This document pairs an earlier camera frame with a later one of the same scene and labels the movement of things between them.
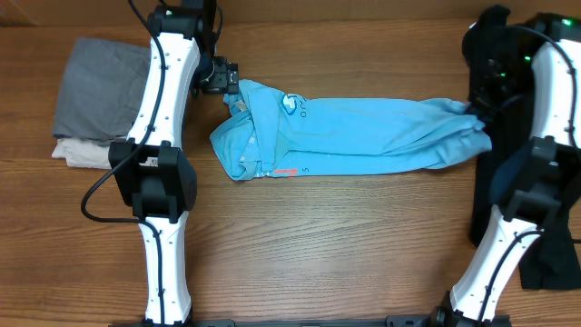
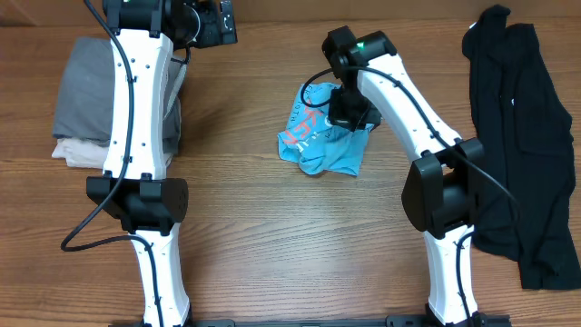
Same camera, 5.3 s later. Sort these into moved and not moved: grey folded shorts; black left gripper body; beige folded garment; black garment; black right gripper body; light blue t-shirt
Moved: black right gripper body; black left gripper body; light blue t-shirt
Not moved: black garment; grey folded shorts; beige folded garment
